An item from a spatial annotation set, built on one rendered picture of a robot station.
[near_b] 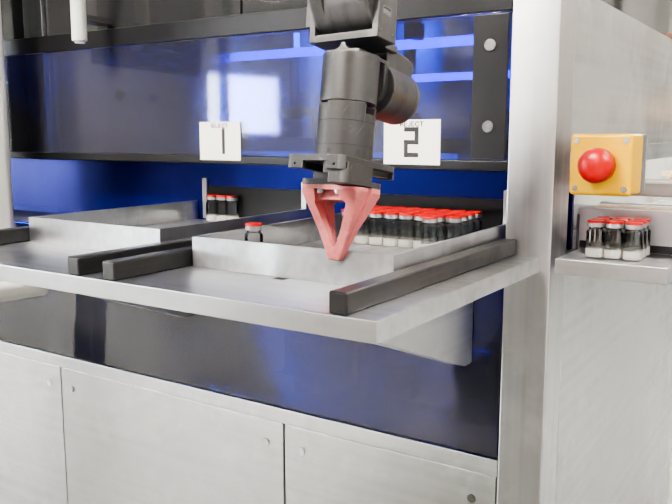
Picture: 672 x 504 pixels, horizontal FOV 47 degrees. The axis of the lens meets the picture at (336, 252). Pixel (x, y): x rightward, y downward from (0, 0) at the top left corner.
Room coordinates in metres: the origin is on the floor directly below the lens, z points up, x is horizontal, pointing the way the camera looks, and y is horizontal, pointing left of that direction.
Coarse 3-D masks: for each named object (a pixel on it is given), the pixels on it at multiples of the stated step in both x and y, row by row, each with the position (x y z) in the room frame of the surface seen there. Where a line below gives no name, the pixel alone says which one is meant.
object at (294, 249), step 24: (336, 216) 1.12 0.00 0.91; (192, 240) 0.87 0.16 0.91; (216, 240) 0.85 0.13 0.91; (240, 240) 0.84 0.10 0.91; (264, 240) 0.98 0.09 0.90; (288, 240) 1.02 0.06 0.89; (312, 240) 1.07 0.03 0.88; (456, 240) 0.86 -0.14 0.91; (480, 240) 0.92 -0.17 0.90; (216, 264) 0.85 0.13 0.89; (240, 264) 0.83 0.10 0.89; (264, 264) 0.82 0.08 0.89; (288, 264) 0.80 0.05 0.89; (312, 264) 0.78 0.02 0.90; (336, 264) 0.77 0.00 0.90; (360, 264) 0.75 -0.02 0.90; (384, 264) 0.74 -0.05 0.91; (408, 264) 0.76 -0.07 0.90
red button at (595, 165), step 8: (584, 152) 0.89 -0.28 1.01; (592, 152) 0.88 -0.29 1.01; (600, 152) 0.88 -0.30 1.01; (608, 152) 0.88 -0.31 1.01; (584, 160) 0.88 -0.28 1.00; (592, 160) 0.88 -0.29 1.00; (600, 160) 0.87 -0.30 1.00; (608, 160) 0.87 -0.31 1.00; (584, 168) 0.88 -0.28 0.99; (592, 168) 0.88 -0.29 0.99; (600, 168) 0.87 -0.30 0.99; (608, 168) 0.87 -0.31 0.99; (584, 176) 0.88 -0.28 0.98; (592, 176) 0.88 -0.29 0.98; (600, 176) 0.87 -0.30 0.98; (608, 176) 0.87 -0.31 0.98
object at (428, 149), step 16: (384, 128) 1.07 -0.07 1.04; (400, 128) 1.05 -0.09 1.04; (432, 128) 1.03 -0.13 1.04; (384, 144) 1.07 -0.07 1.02; (400, 144) 1.05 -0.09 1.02; (416, 144) 1.04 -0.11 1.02; (432, 144) 1.03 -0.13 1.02; (384, 160) 1.07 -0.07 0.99; (400, 160) 1.05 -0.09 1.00; (416, 160) 1.04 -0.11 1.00; (432, 160) 1.03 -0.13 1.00
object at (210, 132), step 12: (204, 132) 1.25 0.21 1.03; (216, 132) 1.23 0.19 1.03; (228, 132) 1.22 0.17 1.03; (240, 132) 1.21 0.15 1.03; (204, 144) 1.25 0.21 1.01; (216, 144) 1.23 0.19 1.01; (228, 144) 1.22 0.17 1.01; (240, 144) 1.21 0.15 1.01; (204, 156) 1.25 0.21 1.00; (216, 156) 1.23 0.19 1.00; (228, 156) 1.22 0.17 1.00; (240, 156) 1.21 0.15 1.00
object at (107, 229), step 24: (48, 216) 1.11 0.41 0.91; (72, 216) 1.14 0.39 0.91; (96, 216) 1.18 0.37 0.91; (120, 216) 1.22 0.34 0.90; (144, 216) 1.26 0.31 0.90; (168, 216) 1.30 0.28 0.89; (192, 216) 1.35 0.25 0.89; (264, 216) 1.11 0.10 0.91; (288, 216) 1.16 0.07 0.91; (312, 216) 1.22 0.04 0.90; (48, 240) 1.06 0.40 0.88; (72, 240) 1.03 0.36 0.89; (96, 240) 1.01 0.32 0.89; (120, 240) 0.98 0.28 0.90; (144, 240) 0.96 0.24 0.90; (168, 240) 0.95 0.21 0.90
